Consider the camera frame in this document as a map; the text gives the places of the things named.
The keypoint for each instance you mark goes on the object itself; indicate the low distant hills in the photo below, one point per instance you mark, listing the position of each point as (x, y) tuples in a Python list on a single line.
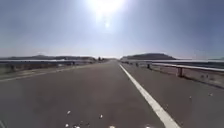
[(50, 57)]

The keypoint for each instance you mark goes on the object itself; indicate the grey asphalt road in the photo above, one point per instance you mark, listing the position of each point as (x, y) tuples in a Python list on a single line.
[(96, 96)]

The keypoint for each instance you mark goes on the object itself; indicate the dark hill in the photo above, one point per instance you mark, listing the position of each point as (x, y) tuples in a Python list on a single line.
[(149, 56)]

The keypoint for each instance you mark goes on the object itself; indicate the pale gravel verge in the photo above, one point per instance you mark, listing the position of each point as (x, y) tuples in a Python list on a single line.
[(196, 76)]

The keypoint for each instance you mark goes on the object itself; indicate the white painted edge line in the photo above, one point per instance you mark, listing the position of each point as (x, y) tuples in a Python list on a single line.
[(146, 96), (36, 74)]

